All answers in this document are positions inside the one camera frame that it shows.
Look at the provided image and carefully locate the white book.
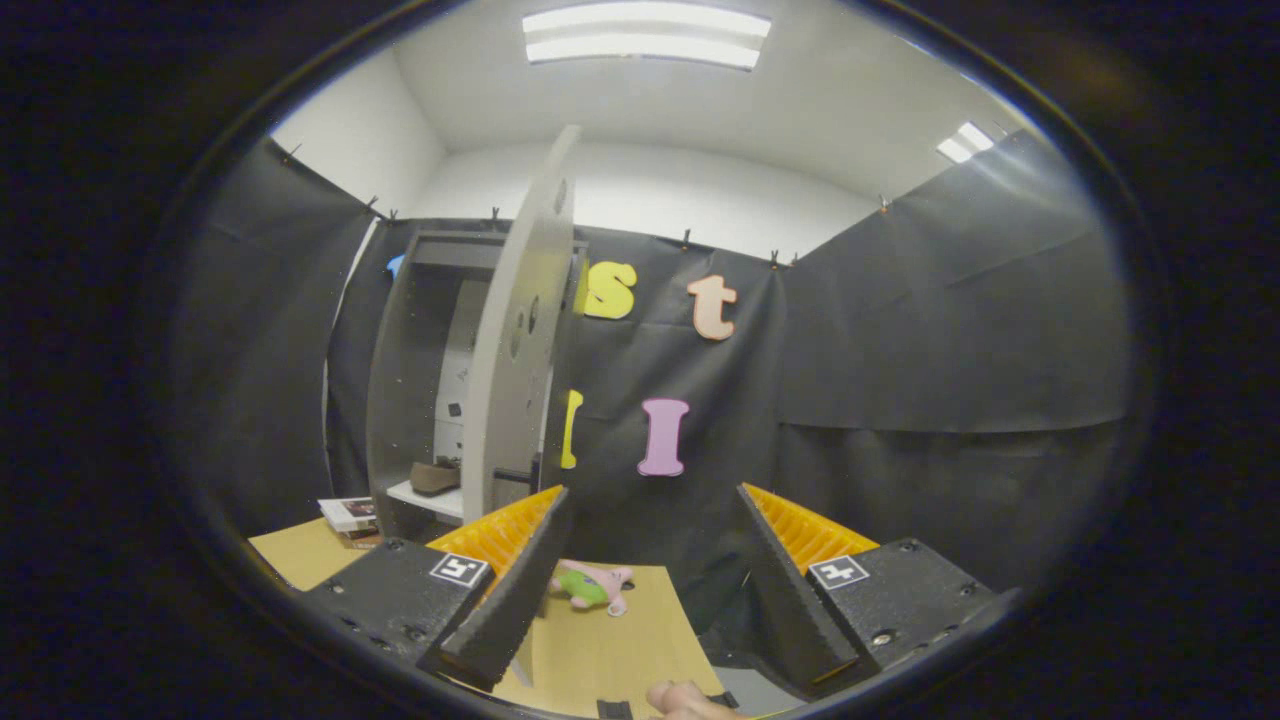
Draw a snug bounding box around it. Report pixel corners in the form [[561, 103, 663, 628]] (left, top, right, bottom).
[[317, 496, 380, 534]]

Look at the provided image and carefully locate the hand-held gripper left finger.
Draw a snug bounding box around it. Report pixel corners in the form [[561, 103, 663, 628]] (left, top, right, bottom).
[[298, 484, 575, 693]]

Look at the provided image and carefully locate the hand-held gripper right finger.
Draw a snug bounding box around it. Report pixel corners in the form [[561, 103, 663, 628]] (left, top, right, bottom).
[[736, 482, 1022, 700]]

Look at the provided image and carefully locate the long ceiling light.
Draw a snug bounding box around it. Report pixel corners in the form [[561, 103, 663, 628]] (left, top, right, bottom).
[[521, 1, 774, 72]]

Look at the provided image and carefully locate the pink green plush toy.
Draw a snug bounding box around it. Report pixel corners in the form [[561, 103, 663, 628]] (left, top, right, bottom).
[[549, 559, 635, 617]]

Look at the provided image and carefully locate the fuzzy brown shoe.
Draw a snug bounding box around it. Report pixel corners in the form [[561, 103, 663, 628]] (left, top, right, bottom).
[[409, 459, 464, 497]]

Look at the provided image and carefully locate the grey shoe cabinet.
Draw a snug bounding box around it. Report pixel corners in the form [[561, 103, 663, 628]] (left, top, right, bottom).
[[364, 229, 592, 542]]

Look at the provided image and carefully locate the black backdrop cloth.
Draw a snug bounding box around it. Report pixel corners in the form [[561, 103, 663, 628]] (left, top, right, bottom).
[[170, 130, 1136, 661]]

